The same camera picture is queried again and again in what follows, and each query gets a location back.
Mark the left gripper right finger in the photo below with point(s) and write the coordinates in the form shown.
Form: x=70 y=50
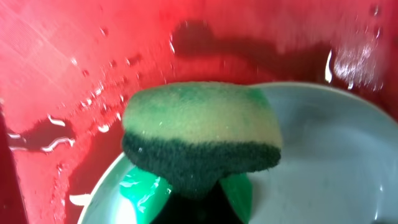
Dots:
x=238 y=191

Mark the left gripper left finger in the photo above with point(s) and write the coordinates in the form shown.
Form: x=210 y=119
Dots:
x=146 y=192

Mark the green yellow sponge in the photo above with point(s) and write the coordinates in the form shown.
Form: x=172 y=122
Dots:
x=193 y=134

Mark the light blue plate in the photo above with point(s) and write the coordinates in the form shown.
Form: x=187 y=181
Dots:
x=338 y=165

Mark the red plastic tray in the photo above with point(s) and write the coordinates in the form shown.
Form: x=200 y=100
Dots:
x=67 y=65

